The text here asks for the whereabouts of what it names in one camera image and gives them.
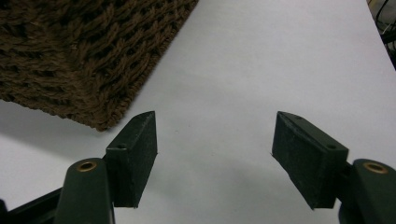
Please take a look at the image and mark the brown woven wicker basket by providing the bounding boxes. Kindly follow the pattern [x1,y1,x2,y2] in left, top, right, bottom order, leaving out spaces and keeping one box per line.
[0,0,200,133]

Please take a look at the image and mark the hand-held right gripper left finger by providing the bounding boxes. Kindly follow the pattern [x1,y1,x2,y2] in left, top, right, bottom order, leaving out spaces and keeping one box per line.
[53,110,159,224]

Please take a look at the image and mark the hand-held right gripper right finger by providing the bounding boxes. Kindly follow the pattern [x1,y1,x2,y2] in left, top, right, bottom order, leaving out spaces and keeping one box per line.
[271,110,396,224]

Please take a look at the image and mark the black cables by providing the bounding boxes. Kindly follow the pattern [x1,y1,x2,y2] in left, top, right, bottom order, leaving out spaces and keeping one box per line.
[366,0,396,71]

